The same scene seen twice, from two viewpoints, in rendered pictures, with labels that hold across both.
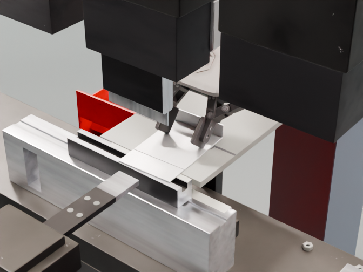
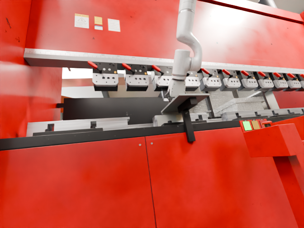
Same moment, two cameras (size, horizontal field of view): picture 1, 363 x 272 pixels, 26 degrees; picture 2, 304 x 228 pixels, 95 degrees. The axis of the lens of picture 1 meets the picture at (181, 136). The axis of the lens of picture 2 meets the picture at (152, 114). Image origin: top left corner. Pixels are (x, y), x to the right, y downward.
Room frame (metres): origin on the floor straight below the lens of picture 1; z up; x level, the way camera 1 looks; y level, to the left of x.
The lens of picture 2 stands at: (1.26, -0.79, 0.73)
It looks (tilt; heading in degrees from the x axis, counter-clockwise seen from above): 16 degrees up; 124
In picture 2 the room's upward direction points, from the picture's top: 8 degrees counter-clockwise
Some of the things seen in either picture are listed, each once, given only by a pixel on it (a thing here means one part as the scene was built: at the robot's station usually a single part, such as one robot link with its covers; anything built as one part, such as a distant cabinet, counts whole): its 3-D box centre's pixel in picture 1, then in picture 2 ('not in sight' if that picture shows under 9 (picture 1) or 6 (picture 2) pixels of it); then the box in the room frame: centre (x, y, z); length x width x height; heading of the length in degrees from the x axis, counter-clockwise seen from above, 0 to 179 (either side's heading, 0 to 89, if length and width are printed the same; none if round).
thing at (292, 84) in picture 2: not in sight; (288, 82); (1.72, 1.13, 1.26); 0.15 x 0.09 x 0.17; 52
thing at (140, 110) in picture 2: not in sight; (128, 117); (0.32, 0.19, 1.12); 1.13 x 0.02 x 0.44; 52
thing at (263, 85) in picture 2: not in sight; (261, 81); (1.47, 0.82, 1.26); 0.15 x 0.09 x 0.17; 52
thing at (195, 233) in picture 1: (112, 194); (181, 121); (0.90, 0.10, 0.92); 0.39 x 0.06 x 0.10; 52
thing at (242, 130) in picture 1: (205, 120); (182, 104); (0.98, -0.04, 1.00); 0.26 x 0.18 x 0.01; 142
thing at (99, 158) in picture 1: (127, 166); not in sight; (0.88, 0.07, 0.99); 0.20 x 0.03 x 0.03; 52
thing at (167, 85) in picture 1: (136, 80); (168, 94); (0.87, 0.06, 1.13); 0.10 x 0.02 x 0.10; 52
